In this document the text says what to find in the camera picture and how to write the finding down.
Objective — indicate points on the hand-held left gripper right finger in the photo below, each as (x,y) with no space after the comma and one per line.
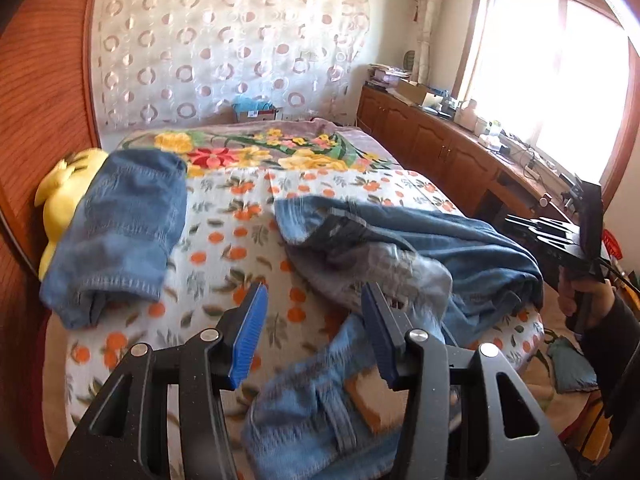
(377,335)

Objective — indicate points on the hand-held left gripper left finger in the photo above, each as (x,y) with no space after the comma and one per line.
(247,340)

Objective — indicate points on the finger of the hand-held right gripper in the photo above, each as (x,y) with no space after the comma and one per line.
(545,232)

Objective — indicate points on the blue denim pants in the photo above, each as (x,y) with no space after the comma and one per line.
(450,250)
(120,220)

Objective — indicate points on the person's right forearm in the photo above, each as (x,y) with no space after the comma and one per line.
(615,340)

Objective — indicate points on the folded blue denim pants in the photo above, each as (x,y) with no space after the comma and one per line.
(120,220)

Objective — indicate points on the person's right hand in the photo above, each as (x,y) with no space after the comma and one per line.
(567,295)

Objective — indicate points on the white plastic jug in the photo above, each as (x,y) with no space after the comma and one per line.
(467,115)

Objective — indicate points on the long wooden cabinet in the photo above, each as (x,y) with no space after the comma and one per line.
(430,140)

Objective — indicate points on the window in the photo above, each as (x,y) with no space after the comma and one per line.
(550,60)

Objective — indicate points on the floral blanket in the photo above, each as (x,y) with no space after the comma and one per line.
(240,150)

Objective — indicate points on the open cardboard box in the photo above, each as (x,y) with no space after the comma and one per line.
(415,91)

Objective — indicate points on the dark oval fan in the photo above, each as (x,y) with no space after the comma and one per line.
(411,62)

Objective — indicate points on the stack of papers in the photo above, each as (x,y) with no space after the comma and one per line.
(387,74)

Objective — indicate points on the cardboard box with blue cloth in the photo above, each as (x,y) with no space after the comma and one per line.
(255,110)

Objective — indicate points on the beige window curtain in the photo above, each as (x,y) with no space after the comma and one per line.
(425,35)

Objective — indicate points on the yellow plush toy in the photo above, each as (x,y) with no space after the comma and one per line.
(55,210)

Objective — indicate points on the red tassel ornament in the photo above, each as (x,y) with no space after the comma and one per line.
(415,15)

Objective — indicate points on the circle patterned sheer curtain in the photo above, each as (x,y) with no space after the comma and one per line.
(225,50)

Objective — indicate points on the wooden headboard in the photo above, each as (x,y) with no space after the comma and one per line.
(45,85)

